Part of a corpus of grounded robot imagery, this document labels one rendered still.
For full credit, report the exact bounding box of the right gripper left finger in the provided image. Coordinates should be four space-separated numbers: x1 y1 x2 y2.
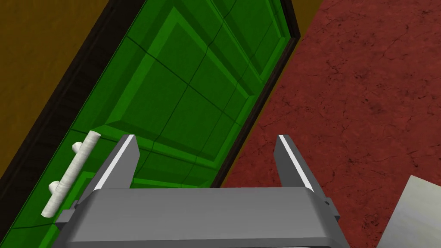
84 134 140 198

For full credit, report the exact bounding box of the white bar door handle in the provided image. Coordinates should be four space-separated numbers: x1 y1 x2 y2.
41 130 102 219

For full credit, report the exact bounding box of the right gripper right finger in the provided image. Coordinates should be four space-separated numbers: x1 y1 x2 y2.
273 134 323 193

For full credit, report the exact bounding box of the green panelled door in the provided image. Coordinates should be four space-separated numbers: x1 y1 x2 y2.
0 0 293 248

